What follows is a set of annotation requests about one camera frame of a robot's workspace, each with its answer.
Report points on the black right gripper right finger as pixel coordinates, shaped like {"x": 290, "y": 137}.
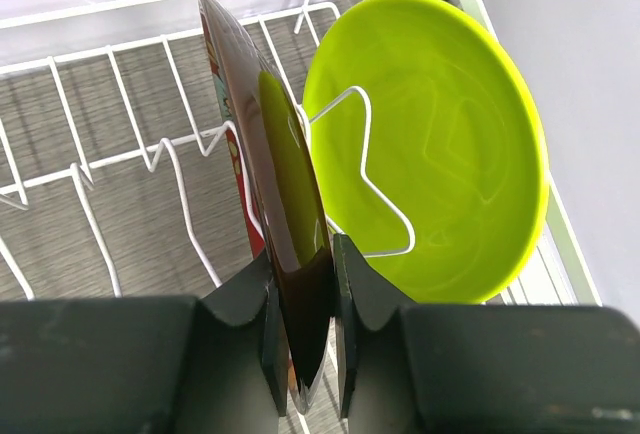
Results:
{"x": 405, "y": 367}

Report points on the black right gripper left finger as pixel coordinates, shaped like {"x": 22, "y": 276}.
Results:
{"x": 159, "y": 364}

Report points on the lime green plate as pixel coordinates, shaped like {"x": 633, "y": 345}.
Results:
{"x": 428, "y": 148}

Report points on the red floral plate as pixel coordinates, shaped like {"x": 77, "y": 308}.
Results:
{"x": 284, "y": 186}

